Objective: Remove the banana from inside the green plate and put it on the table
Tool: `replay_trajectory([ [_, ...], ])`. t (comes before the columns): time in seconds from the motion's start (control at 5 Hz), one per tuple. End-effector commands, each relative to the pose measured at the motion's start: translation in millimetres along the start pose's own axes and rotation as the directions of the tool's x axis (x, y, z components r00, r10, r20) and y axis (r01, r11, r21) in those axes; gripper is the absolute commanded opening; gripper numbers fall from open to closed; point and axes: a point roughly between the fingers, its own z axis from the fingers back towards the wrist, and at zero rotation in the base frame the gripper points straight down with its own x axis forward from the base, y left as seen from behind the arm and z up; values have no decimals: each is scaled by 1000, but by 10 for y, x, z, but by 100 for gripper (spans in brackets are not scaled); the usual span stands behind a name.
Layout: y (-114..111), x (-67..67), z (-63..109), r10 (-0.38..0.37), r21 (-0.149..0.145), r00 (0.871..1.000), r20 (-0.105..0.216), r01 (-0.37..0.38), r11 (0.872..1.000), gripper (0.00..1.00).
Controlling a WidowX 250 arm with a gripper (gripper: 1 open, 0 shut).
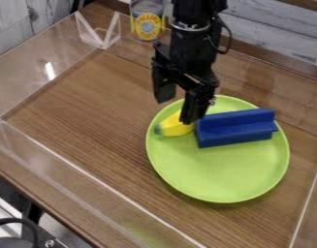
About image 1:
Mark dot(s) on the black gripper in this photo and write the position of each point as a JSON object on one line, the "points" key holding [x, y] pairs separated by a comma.
{"points": [[183, 64]]}

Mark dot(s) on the yellow toy banana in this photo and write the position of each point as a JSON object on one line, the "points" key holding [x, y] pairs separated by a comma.
{"points": [[171, 127]]}

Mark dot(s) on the blue foam block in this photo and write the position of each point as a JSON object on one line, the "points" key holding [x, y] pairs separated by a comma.
{"points": [[236, 127]]}

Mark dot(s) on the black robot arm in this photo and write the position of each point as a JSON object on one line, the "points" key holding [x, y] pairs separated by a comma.
{"points": [[195, 14]]}

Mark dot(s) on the green round plate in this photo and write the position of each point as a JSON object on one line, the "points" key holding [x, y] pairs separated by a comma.
{"points": [[223, 174]]}

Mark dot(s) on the yellow labelled tin can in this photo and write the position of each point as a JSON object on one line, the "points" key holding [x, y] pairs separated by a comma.
{"points": [[148, 19]]}

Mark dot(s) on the black metal bracket with bolt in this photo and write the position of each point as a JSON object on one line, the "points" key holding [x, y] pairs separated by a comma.
{"points": [[47, 240]]}

